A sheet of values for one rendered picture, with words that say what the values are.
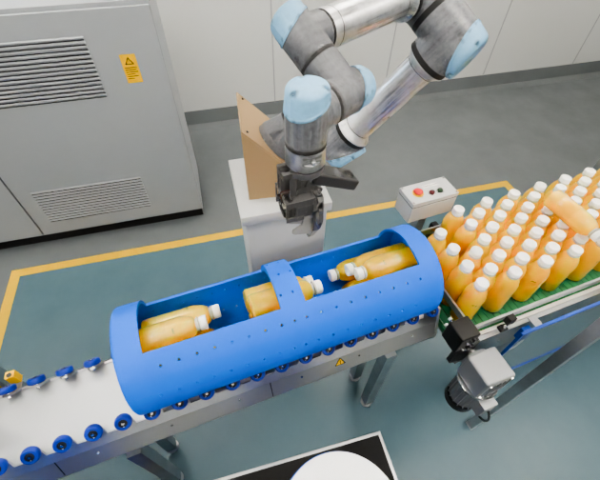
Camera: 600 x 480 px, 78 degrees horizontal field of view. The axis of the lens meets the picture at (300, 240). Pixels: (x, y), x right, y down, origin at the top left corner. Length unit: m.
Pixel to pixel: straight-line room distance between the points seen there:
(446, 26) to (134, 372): 1.04
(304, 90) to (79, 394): 1.06
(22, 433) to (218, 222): 1.90
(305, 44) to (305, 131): 0.16
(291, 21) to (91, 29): 1.59
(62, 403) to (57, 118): 1.59
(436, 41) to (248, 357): 0.86
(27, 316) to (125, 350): 1.90
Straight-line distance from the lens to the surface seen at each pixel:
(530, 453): 2.38
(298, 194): 0.74
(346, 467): 1.03
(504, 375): 1.44
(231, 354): 0.97
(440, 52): 0.99
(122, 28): 2.21
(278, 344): 0.98
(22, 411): 1.39
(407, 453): 2.15
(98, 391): 1.31
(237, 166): 1.46
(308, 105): 0.61
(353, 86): 0.70
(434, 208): 1.52
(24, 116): 2.52
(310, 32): 0.73
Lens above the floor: 2.05
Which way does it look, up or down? 50 degrees down
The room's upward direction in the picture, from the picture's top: 1 degrees clockwise
